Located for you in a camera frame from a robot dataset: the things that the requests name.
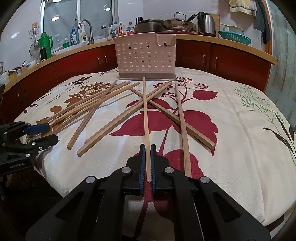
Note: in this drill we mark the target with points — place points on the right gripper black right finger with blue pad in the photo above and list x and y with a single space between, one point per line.
200 209

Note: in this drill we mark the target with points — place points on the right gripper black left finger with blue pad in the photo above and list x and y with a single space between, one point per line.
94 209

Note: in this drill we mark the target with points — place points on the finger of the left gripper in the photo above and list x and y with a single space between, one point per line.
37 129
43 143

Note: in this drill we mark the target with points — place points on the long crossing wooden chopstick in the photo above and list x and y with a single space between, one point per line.
86 148

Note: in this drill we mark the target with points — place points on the steep wooden chopstick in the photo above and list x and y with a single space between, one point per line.
87 119

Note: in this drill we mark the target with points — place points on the wooden chopstick pile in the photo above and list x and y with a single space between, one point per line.
92 97

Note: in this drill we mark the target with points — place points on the steel kitchen faucet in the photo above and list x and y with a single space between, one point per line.
89 31

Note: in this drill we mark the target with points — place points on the black small thermos bottle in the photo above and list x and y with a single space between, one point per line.
43 53

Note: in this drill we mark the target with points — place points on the floral white tablecloth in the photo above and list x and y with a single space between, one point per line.
253 161

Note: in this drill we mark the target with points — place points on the green thermos jug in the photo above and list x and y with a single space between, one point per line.
46 41

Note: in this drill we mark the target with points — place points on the green small soap bottle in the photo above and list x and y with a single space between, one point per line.
66 43

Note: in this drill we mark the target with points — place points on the blue dish soap bottle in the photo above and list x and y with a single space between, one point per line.
73 37

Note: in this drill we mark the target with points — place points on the white spray cleaner bottle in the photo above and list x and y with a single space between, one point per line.
83 35

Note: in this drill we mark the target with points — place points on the orange sauce bottle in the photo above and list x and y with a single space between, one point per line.
121 29

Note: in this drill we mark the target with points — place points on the pink perforated utensil basket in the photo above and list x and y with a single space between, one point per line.
148 55

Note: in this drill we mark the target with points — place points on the sliding glass door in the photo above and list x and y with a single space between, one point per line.
281 84

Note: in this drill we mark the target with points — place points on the black knife block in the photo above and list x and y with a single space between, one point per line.
138 19

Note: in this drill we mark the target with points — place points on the red wooden cabinets with counter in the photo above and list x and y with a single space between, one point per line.
225 58

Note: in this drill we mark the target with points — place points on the black rice cooker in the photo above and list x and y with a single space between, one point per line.
149 25

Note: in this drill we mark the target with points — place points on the teal plastic colander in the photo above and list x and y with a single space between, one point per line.
228 35

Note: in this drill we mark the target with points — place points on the red induction cooker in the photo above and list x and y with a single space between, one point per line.
177 32

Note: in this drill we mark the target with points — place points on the steel wok with lid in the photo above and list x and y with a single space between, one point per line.
178 23

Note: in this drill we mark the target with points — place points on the steel electric kettle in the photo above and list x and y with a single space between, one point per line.
206 25

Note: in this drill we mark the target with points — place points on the wooden cutting board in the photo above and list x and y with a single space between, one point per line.
216 18

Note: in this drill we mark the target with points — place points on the dark grey hanging cloth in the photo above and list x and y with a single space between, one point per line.
261 22

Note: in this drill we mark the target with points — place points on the yellow striped towel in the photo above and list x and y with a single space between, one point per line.
244 6

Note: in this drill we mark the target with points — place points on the hanging wire strainer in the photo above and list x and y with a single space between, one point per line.
34 49

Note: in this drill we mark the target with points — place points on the aluminium frame window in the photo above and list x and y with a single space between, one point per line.
57 18

